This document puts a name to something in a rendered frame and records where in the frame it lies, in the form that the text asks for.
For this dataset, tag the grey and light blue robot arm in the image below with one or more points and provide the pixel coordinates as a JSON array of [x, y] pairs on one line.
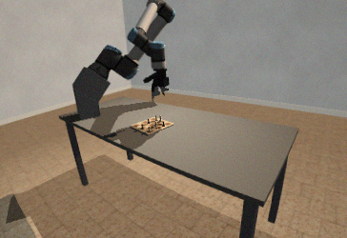
[[126, 66]]

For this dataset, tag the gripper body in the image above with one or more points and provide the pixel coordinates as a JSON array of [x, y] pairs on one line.
[[160, 78]]

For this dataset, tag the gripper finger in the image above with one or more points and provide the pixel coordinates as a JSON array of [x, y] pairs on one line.
[[155, 91], [163, 90]]

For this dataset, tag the chessboard with pieces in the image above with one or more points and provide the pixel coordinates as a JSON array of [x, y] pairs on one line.
[[151, 125]]

